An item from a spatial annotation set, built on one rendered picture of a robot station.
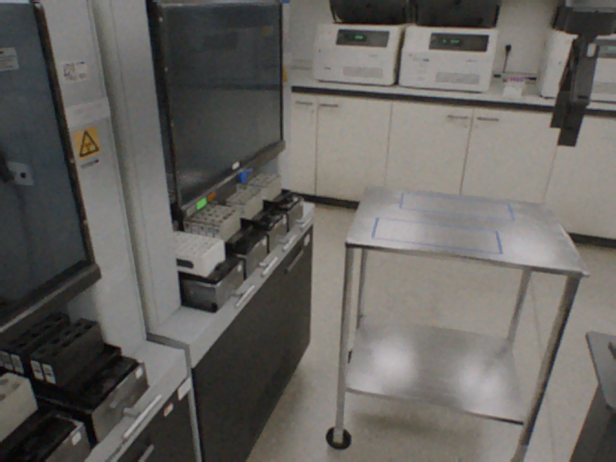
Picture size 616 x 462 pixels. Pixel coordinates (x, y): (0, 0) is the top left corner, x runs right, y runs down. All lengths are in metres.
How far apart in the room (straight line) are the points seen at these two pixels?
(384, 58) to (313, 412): 2.20
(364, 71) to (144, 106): 2.43
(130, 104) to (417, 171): 2.61
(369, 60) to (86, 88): 2.56
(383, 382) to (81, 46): 1.29
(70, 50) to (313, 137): 2.73
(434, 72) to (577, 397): 1.98
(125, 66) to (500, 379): 1.45
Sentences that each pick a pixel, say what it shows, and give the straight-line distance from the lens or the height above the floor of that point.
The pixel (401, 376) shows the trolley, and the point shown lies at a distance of 1.70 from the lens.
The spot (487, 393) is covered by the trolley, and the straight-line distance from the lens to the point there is 1.72.
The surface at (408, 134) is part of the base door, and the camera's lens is 3.30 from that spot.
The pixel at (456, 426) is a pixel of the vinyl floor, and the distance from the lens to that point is 1.98.
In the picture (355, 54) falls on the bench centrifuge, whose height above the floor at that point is 1.09.
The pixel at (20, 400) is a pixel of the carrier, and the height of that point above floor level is 0.86.
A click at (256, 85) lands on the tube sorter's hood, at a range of 1.37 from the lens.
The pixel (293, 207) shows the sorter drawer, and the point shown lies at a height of 0.81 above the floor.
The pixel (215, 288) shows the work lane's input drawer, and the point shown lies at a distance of 1.14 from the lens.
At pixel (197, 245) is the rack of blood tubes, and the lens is 1.20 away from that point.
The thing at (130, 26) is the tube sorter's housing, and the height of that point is 1.36.
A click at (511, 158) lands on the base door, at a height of 0.53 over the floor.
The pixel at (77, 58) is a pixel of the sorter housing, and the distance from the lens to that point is 0.86.
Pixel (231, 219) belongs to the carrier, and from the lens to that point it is 1.31.
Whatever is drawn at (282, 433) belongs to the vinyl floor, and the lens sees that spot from 1.87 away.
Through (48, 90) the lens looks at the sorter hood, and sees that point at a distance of 0.80.
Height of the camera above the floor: 1.41
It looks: 26 degrees down
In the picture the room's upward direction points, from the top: 1 degrees clockwise
